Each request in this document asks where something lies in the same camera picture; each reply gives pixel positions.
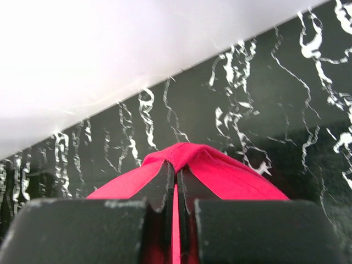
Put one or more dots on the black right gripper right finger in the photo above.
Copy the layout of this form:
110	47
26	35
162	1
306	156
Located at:
213	230

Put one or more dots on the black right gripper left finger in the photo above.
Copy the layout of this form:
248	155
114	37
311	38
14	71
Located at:
135	230

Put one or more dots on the bright pink t shirt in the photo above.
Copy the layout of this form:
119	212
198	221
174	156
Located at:
225	177

